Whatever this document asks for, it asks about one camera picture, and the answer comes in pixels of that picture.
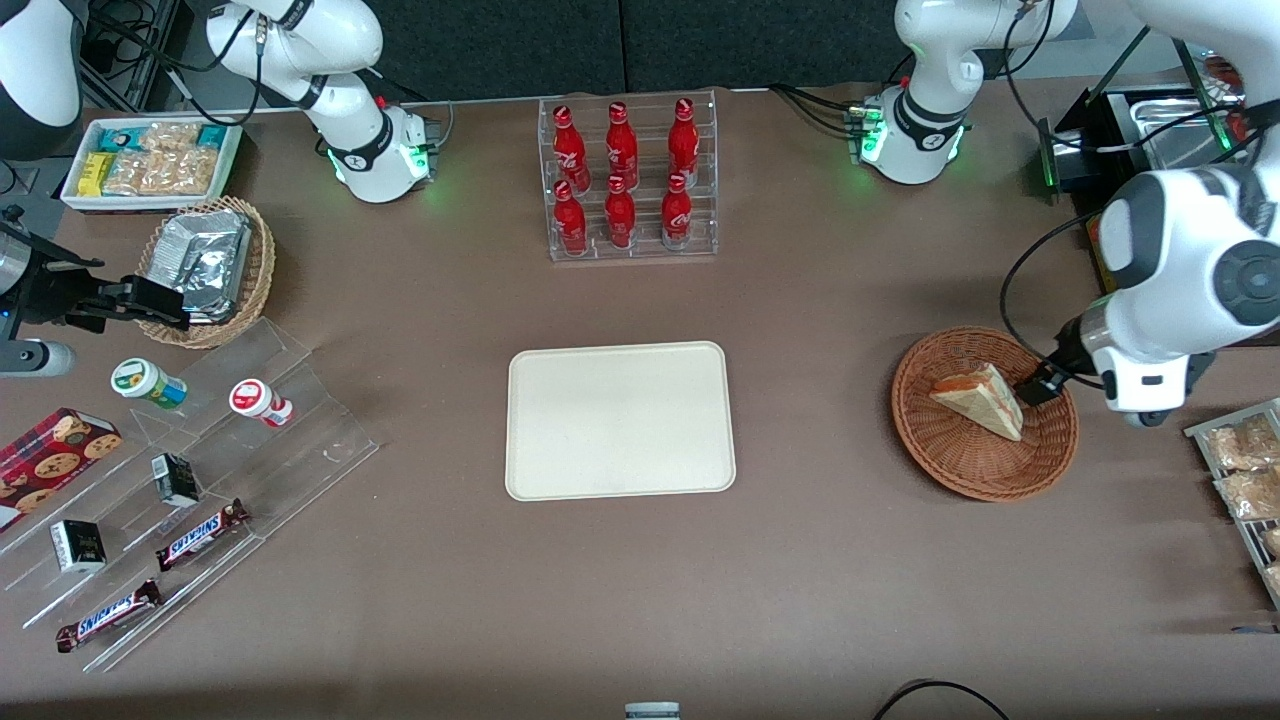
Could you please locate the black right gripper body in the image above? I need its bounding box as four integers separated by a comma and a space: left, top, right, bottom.
0, 222, 107, 331

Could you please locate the triangle sandwich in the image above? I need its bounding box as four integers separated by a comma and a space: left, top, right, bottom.
929, 362, 1027, 443

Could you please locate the light wicker basket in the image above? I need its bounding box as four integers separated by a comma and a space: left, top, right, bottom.
137, 196, 277, 350

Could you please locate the brown wicker basket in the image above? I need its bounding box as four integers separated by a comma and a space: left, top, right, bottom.
891, 326, 1080, 502

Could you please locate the tray of wrapped pastries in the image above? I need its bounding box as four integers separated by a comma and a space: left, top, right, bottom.
1184, 398, 1280, 612

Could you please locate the stainless steel tray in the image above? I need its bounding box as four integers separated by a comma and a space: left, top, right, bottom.
1130, 88, 1253, 171

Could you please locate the cream plastic tray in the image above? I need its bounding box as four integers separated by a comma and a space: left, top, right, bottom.
505, 341, 738, 502

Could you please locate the silver foil packet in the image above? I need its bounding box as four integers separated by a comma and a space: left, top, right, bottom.
180, 285, 247, 325
150, 208, 253, 297

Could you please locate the green lid white cup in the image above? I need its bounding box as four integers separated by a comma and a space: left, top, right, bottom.
110, 357, 189, 412

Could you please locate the white rectangular snack bin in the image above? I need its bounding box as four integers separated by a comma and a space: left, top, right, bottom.
60, 115, 245, 214

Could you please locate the clear pastry bag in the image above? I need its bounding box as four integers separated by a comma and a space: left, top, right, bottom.
1204, 414, 1280, 471
1214, 467, 1280, 522

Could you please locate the clear cracker bag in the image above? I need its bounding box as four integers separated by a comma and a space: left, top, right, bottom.
104, 149, 219, 198
140, 121, 203, 154

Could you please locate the red lid white cup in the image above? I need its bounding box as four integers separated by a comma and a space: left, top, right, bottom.
229, 378, 295, 430

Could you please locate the red plaid cookie box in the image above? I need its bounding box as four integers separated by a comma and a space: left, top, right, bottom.
0, 407, 124, 532

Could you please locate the small black carton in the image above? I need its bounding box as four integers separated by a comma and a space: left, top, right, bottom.
151, 452, 202, 509
50, 519, 108, 575

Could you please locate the clear acrylic stepped stand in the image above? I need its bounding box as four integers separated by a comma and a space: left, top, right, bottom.
0, 318, 382, 674

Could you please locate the brown snickers bar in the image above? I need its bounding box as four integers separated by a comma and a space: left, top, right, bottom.
55, 579, 164, 654
155, 498, 252, 573

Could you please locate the red cola bottle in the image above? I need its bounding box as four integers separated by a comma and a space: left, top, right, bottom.
553, 180, 590, 257
604, 176, 638, 251
661, 172, 695, 249
605, 101, 640, 191
553, 104, 591, 193
668, 97, 701, 187

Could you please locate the clear acrylic bottle rack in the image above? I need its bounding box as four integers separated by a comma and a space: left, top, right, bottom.
538, 89, 719, 263

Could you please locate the dark fabric partition panel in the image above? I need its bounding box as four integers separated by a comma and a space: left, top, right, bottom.
365, 0, 623, 103
622, 0, 907, 94

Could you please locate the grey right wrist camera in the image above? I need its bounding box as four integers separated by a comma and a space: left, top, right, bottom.
0, 339, 77, 378

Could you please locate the black cable loop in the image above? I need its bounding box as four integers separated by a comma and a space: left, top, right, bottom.
999, 210, 1106, 391

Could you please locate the black cable bundle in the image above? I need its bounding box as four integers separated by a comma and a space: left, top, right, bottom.
768, 82, 873, 139

